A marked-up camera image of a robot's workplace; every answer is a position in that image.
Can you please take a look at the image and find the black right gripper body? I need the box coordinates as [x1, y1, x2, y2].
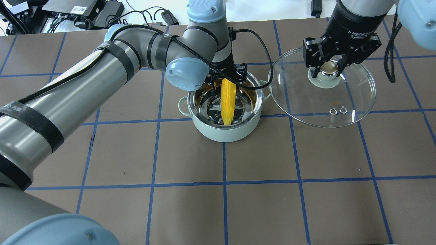
[303, 9, 382, 68]

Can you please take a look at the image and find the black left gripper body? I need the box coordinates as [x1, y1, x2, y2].
[204, 54, 247, 88]

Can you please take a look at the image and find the yellow corn cob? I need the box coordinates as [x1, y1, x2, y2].
[221, 79, 236, 126]

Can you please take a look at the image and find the glass pot lid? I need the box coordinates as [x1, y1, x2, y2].
[269, 48, 376, 128]

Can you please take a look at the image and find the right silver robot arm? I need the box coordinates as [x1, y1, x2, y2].
[303, 0, 436, 79]

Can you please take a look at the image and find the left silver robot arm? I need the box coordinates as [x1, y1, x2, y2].
[0, 0, 236, 245]

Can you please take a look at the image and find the pale green cooking pot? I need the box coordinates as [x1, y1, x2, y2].
[178, 79, 271, 143]

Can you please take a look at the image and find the black power brick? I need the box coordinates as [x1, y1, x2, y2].
[92, 1, 125, 30]

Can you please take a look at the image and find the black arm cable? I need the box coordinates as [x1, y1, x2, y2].
[17, 24, 274, 102]

